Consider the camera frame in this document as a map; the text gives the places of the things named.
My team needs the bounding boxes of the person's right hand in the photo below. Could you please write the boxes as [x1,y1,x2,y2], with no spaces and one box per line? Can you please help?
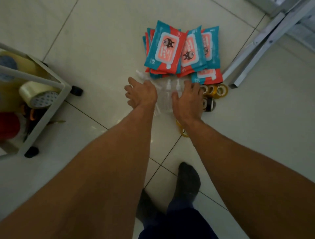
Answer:
[171,80,206,125]

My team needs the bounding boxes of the person's left hand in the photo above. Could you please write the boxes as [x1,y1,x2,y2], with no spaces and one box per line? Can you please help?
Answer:
[124,77,158,110]

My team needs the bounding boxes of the pile of small tape rolls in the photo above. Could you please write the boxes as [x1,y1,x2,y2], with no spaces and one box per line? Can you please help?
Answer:
[175,83,229,138]

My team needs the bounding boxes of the pile of teal wipe packets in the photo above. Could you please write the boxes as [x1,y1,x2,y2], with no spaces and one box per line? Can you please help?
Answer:
[142,20,224,85]

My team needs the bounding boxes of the beige plastic cart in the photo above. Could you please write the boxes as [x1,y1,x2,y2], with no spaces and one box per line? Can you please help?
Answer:
[0,43,84,159]

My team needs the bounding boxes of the black orange handled scissors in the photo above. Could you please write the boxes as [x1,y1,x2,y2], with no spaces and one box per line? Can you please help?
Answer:
[21,104,49,140]

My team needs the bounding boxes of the red plastic bucket with lid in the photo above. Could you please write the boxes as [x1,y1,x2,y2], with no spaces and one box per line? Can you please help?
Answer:
[0,112,21,141]

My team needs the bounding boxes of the person's left forearm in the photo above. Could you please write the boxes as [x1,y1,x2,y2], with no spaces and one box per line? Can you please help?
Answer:
[0,103,156,239]

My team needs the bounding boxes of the person's right forearm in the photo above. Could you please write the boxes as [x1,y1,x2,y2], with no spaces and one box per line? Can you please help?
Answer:
[183,118,315,239]

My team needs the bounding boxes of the person's black shoe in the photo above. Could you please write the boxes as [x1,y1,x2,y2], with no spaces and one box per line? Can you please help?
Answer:
[172,162,201,206]
[136,189,166,228]

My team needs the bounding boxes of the person's dark blue trousers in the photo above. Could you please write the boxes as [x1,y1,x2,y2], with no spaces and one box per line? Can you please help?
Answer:
[137,199,220,239]

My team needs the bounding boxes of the grey metal partition frame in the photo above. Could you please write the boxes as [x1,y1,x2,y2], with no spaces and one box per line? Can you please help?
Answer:
[222,0,315,89]

